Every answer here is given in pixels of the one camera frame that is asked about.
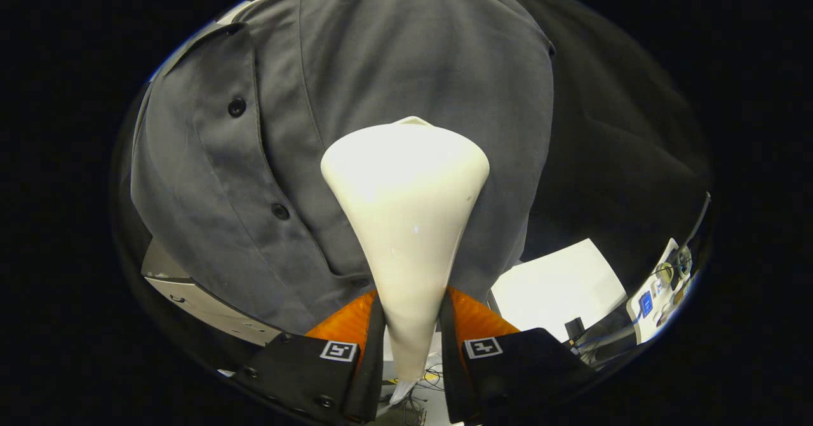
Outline black floor cables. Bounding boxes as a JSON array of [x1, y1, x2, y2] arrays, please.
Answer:
[[419, 364, 445, 392]]

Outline white device with cables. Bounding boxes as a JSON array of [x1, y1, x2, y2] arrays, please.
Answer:
[[626, 239, 697, 344]]

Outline grey button shirt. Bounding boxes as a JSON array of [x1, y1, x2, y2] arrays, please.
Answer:
[[130, 0, 556, 336]]

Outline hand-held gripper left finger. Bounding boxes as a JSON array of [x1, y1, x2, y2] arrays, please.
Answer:
[[232, 288, 385, 423]]

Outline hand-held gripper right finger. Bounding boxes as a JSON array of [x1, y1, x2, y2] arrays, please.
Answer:
[[438, 286, 595, 423]]

